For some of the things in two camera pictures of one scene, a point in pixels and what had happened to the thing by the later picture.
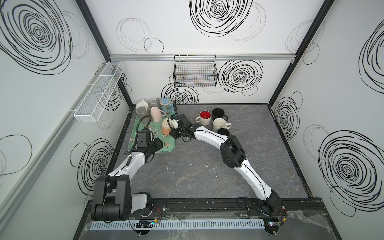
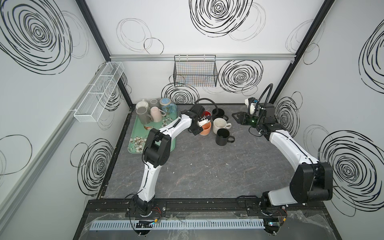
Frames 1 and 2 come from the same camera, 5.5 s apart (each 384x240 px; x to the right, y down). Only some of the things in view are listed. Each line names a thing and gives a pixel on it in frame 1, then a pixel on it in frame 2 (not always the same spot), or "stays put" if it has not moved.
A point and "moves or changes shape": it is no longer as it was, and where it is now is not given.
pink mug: (156, 114) stays put
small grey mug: (154, 102) stays put
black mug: (218, 113) stays put
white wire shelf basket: (91, 108) stays put
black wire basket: (197, 71) stays put
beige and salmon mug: (165, 127) moves or changes shape
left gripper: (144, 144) → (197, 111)
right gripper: (175, 132) → (244, 119)
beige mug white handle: (220, 123) stays put
